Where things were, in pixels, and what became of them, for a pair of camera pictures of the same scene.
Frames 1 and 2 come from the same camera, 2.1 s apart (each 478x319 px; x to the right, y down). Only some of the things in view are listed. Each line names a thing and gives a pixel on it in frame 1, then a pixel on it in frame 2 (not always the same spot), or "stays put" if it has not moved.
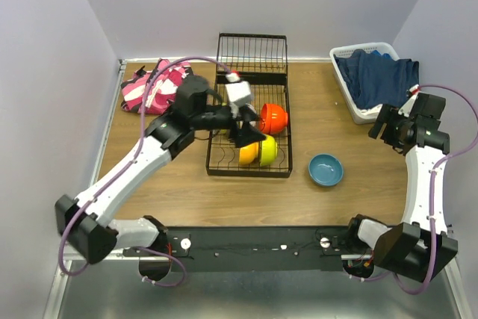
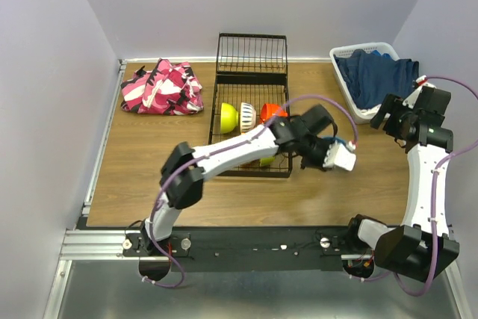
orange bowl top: [272, 119] stays put
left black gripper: [245, 115] -> [317, 164]
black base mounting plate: [256, 249] stays put
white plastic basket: [356, 112] stays put
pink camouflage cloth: [162, 90] stays put
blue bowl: [326, 169] -> [331, 139]
